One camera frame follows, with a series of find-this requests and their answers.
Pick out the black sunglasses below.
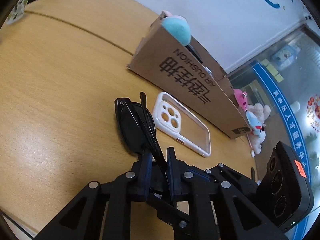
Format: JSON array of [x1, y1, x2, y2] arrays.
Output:
[[114, 92, 167, 172]]

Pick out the white clear phone case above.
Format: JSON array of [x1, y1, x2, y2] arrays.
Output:
[[152, 92, 211, 158]]

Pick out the pig plush teal shorts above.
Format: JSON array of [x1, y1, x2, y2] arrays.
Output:
[[161, 10, 191, 46]]

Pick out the white grey stapler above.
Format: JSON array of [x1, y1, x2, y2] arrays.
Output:
[[205, 67, 213, 79]]

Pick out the black box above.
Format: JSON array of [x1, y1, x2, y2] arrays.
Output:
[[185, 44, 203, 64]]

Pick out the black pen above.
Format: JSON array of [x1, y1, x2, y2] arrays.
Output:
[[251, 167, 255, 180]]

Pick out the pink transparent pen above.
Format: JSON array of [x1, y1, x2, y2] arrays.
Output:
[[246, 134, 253, 150]]

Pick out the white dog plush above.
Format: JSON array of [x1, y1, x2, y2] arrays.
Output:
[[249, 131, 266, 155]]

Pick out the blue elephant plush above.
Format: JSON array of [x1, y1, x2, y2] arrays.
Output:
[[246, 111, 264, 137]]

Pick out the beige bunny plush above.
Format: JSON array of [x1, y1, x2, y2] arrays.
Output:
[[247, 103, 271, 126]]

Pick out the pink bear plush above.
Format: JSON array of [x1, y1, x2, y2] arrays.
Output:
[[233, 89, 248, 112]]

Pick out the yellow sticky notes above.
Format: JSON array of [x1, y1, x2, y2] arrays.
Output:
[[261, 59, 284, 83]]

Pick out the blue cartoon tissue pack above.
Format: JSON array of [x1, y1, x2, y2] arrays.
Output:
[[271, 44, 301, 71]]

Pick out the brown cardboard box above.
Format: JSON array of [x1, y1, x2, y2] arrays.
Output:
[[129, 13, 251, 139]]

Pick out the paper cup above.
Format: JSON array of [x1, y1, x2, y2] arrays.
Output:
[[6, 0, 29, 25]]

